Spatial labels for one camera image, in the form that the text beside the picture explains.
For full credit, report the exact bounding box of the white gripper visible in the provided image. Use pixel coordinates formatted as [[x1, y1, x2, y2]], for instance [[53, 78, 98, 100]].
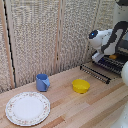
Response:
[[91, 50, 105, 64]]

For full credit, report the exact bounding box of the grey ribbed oven tray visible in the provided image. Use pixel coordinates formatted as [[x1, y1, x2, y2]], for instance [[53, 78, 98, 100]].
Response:
[[98, 54, 128, 74]]

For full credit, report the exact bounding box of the black dish rack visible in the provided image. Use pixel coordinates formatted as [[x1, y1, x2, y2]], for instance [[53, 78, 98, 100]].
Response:
[[95, 37, 128, 76]]

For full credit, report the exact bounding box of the yellow bowl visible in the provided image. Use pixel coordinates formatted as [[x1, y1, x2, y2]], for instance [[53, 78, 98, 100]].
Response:
[[72, 78, 91, 95]]

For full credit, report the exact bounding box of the blue mug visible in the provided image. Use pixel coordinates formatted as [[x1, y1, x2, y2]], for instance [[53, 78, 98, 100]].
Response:
[[35, 73, 51, 93]]

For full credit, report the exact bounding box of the beige woven folding screen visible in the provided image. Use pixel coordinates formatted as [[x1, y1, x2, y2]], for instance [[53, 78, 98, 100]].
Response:
[[0, 0, 118, 94]]

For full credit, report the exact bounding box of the white floral rim plate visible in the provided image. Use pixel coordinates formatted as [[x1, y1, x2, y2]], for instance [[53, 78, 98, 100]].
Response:
[[4, 91, 52, 127]]

